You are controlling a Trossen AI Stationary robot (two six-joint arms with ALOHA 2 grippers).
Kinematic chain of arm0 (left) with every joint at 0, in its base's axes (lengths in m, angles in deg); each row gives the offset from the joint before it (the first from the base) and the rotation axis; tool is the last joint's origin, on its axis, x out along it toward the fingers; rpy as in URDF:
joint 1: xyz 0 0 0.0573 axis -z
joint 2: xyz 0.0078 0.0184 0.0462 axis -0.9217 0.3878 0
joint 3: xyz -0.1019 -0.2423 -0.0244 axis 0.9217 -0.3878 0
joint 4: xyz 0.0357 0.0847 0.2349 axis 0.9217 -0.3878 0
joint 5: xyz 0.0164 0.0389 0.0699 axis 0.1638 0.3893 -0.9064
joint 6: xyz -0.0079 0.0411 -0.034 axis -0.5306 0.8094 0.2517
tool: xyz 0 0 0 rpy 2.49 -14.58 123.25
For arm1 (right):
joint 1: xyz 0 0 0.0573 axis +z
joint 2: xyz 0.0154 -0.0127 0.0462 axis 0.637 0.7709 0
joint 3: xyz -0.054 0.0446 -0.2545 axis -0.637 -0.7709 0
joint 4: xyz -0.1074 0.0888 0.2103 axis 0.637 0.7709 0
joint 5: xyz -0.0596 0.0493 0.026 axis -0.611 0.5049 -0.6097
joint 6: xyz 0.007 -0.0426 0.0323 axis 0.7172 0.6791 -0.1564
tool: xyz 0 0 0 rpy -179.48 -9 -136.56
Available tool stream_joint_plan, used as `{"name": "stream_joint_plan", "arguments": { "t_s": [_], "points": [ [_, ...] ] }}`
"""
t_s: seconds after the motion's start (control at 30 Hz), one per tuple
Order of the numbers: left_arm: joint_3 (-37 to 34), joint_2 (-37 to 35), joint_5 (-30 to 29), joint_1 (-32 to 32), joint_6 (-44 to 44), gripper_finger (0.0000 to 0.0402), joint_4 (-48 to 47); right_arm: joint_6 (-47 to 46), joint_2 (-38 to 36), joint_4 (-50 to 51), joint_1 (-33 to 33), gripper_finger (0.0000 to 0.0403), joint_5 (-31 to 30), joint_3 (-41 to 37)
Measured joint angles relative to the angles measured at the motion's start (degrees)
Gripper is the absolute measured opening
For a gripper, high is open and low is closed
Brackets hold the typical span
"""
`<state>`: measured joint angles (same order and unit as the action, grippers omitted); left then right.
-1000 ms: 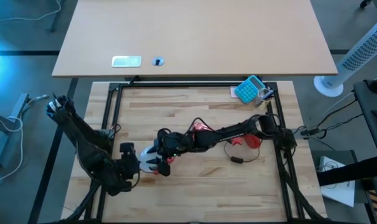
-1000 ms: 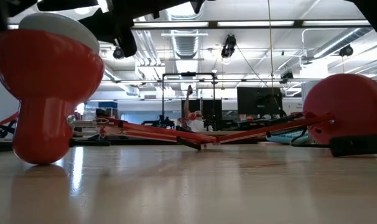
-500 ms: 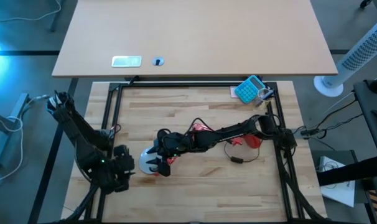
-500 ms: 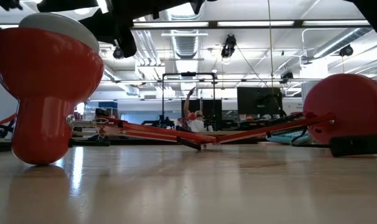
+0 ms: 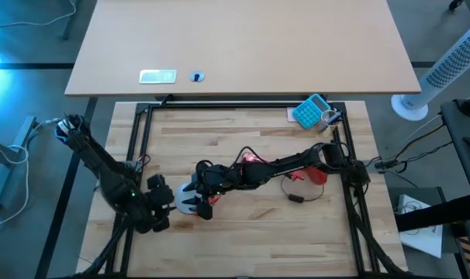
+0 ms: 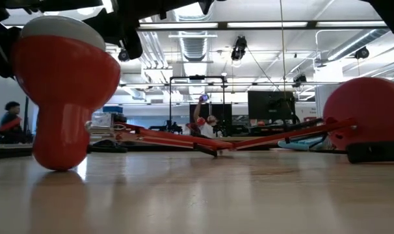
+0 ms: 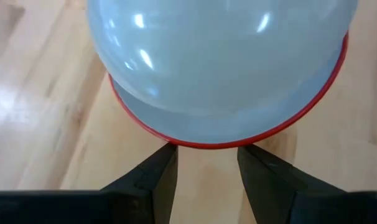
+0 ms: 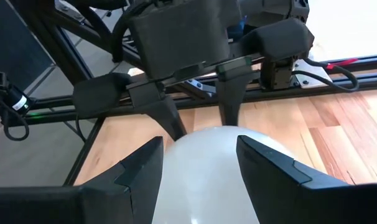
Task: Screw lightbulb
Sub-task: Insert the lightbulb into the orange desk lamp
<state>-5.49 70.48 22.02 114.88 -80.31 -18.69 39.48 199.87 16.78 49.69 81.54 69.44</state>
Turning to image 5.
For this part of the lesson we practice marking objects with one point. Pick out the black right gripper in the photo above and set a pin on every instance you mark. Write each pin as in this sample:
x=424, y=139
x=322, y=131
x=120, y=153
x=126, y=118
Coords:
x=217, y=178

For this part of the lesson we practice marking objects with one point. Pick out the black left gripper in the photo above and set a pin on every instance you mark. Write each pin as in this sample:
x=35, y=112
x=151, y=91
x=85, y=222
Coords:
x=161, y=193

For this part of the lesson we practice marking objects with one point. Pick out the white globe lightbulb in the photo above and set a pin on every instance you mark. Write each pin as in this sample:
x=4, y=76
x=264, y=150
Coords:
x=182, y=201

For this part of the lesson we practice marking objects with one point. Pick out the red desk lamp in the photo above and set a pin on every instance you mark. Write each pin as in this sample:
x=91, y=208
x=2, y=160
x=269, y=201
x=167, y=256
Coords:
x=316, y=175

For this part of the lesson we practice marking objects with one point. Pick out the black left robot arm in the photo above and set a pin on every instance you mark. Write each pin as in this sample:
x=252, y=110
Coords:
x=103, y=166

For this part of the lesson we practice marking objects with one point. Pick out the pink sticky note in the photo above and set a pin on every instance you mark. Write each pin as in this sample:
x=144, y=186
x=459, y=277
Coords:
x=290, y=115

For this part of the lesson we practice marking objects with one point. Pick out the white label plate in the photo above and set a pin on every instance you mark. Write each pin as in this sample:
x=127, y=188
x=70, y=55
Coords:
x=157, y=76

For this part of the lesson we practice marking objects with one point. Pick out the teal calculator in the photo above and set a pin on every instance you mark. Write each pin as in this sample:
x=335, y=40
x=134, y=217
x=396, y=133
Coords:
x=310, y=111

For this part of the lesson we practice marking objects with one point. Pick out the beige desk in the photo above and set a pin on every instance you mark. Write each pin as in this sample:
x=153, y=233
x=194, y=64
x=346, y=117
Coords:
x=239, y=42

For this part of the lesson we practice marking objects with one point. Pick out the grey metal table leg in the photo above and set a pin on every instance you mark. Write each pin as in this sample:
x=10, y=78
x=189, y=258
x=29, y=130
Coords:
x=21, y=135

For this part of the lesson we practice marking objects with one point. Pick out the grey desk leg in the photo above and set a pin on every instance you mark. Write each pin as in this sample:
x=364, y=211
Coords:
x=69, y=23

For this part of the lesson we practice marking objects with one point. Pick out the black metal beam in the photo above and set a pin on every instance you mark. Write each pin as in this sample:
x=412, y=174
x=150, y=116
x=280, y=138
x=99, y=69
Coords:
x=433, y=213

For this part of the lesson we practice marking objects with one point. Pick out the white tower fan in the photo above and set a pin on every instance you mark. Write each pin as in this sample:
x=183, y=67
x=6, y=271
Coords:
x=452, y=66

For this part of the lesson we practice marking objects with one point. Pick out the black chair base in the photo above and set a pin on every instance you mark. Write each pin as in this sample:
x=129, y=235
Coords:
x=456, y=4

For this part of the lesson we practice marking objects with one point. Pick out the black aluminium rig frame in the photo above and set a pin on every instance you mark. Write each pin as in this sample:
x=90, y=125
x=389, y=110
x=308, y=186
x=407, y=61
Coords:
x=239, y=105

